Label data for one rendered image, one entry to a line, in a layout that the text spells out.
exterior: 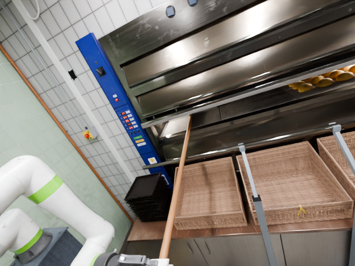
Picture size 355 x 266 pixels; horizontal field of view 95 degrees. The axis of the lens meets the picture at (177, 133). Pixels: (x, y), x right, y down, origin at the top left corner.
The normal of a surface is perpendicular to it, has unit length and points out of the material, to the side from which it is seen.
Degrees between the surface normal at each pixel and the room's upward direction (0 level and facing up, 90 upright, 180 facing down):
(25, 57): 90
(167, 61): 70
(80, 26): 90
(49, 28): 90
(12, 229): 87
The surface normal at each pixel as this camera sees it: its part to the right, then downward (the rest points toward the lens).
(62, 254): 0.91, -0.23
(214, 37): -0.27, 0.16
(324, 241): -0.16, 0.47
